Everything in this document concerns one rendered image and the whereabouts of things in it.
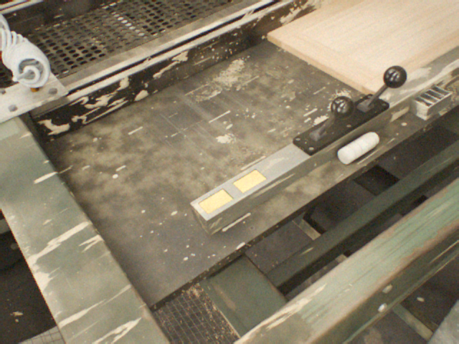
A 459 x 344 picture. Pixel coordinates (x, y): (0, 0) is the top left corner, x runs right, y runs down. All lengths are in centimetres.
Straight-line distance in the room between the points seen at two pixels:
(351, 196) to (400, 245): 194
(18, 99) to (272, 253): 231
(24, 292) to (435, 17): 127
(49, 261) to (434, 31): 97
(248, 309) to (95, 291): 23
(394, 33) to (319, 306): 77
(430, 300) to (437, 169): 160
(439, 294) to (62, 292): 206
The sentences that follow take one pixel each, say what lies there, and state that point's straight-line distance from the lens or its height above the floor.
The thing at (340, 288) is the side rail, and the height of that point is 167.
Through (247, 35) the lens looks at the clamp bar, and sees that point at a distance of 119.
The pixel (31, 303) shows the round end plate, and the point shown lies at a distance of 139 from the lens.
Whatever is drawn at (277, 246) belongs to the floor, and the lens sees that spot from 303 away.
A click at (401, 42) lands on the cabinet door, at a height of 115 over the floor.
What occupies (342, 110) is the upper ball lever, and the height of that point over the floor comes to 156.
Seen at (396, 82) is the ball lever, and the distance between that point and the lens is 83.
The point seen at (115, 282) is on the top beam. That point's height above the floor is 190.
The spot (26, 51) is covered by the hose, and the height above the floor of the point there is 188.
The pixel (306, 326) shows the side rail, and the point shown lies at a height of 173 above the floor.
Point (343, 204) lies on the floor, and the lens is 267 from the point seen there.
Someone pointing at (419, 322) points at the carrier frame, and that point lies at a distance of 237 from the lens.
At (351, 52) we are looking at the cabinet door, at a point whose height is 124.
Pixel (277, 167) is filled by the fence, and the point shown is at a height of 158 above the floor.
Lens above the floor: 217
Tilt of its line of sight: 41 degrees down
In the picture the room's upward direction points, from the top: 94 degrees counter-clockwise
